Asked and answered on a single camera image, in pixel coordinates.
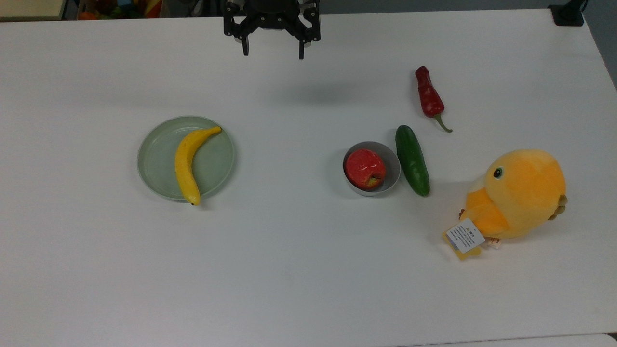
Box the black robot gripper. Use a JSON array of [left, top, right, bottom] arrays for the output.
[[223, 0, 322, 60]]

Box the red chili pepper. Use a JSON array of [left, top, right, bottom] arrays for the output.
[[415, 66, 453, 133]]

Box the pale green plastic plate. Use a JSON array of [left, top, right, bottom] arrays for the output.
[[137, 116, 237, 202]]

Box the yellow banana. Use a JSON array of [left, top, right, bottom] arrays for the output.
[[174, 126, 223, 206]]

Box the red apple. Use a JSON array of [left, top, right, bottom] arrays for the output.
[[345, 148, 387, 191]]

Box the bin of colourful toys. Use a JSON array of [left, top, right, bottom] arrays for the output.
[[76, 0, 163, 20]]

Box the small grey round bowl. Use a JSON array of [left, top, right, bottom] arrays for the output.
[[343, 141, 402, 197]]

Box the green cucumber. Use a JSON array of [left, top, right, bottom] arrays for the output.
[[395, 125, 430, 197]]

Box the beige box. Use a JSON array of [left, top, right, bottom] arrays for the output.
[[0, 0, 66, 21]]

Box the white paper hang tag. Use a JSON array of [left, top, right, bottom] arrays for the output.
[[444, 218, 485, 254]]

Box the yellow paper hang tag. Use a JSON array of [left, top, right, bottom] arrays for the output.
[[442, 232, 483, 262]]

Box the orange yellow plush bird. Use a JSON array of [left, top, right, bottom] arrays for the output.
[[458, 149, 569, 250]]

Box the black table clamp mount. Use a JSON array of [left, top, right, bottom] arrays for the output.
[[549, 0, 588, 27]]

